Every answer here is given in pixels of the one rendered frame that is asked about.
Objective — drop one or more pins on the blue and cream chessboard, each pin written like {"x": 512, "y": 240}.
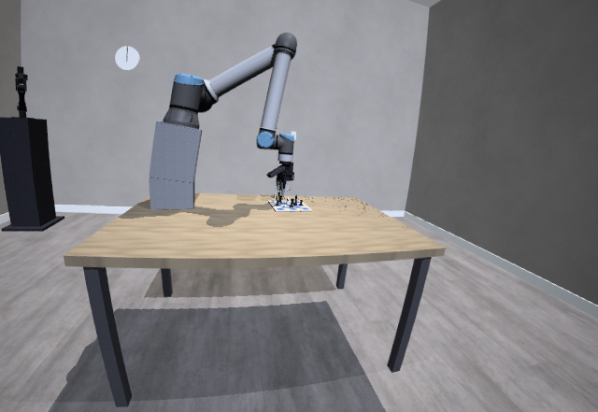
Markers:
{"x": 281, "y": 207}

